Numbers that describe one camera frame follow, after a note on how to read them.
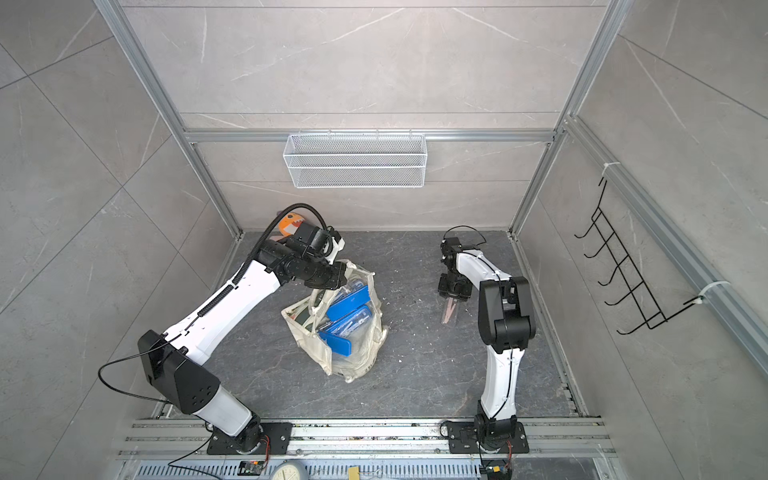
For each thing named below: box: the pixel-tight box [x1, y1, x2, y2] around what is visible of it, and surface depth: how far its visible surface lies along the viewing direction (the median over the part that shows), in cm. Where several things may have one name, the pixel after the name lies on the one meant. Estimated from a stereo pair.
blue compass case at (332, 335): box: [318, 306, 372, 357], surface depth 90 cm
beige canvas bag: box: [281, 260, 389, 383], surface depth 80 cm
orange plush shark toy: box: [278, 212, 305, 237], surface depth 113 cm
